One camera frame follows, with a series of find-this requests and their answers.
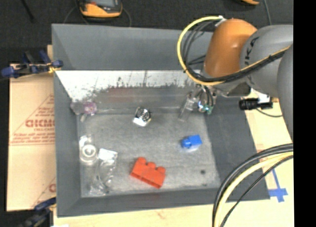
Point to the red toy brick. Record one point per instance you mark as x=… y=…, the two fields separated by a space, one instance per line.
x=148 y=171

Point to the brown cardboard board, red print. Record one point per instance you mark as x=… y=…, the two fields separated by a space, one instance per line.
x=29 y=162

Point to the grey metal bin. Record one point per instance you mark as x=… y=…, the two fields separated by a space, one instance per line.
x=148 y=142

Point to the purple clear plastic thing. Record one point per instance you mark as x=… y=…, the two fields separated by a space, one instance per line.
x=86 y=108

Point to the blue toy block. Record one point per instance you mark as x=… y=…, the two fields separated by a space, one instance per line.
x=191 y=141

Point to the black cylinder on white bracket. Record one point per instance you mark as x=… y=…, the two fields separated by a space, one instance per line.
x=248 y=104

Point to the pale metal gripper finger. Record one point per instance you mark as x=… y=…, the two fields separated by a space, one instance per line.
x=183 y=112
x=192 y=101

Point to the silver round thing, white base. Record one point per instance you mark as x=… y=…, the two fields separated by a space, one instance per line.
x=142 y=116

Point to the clear plastic bag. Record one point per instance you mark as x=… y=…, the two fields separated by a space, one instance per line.
x=106 y=166

